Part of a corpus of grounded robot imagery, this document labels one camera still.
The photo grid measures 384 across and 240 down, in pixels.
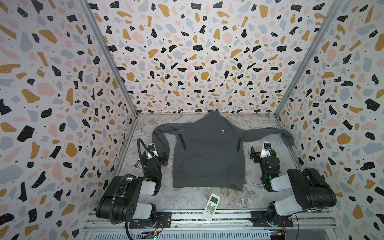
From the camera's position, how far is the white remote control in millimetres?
762

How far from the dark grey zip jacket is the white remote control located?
2.4 inches

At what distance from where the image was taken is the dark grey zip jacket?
873 millimetres
